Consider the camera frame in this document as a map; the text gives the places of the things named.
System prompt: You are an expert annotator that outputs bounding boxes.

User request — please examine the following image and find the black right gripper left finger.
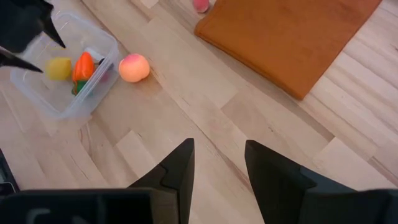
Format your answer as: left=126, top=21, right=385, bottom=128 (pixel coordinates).
left=129, top=138, right=195, bottom=224

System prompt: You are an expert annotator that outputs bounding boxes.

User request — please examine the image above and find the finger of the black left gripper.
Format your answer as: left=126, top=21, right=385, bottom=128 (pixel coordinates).
left=42, top=17, right=67, bottom=49
left=0, top=49, right=44, bottom=73

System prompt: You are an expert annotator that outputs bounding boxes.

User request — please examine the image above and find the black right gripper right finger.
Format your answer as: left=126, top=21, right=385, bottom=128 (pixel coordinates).
left=244, top=139, right=358, bottom=224

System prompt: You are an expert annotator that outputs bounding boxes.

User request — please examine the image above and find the yellow toy lemon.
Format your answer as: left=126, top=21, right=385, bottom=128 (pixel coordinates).
left=46, top=57, right=73, bottom=81

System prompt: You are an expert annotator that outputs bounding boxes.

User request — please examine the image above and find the orange toy carrot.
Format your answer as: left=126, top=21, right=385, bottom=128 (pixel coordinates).
left=71, top=51, right=96, bottom=96

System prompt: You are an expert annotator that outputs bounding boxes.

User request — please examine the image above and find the toy peach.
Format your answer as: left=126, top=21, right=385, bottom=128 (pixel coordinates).
left=118, top=52, right=151, bottom=83

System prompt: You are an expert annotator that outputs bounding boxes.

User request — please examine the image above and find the small pink toy fruit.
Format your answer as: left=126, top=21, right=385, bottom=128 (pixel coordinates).
left=192, top=0, right=211, bottom=14

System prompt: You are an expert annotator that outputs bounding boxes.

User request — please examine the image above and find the clear plastic tupperware container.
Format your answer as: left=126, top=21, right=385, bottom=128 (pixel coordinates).
left=9, top=11, right=121, bottom=121

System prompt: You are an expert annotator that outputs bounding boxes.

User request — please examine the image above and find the orange cloth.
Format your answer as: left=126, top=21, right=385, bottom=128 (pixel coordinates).
left=194, top=0, right=383, bottom=101

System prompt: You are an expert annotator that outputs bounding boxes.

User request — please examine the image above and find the black metal table frame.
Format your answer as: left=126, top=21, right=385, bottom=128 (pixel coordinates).
left=0, top=148, right=20, bottom=196

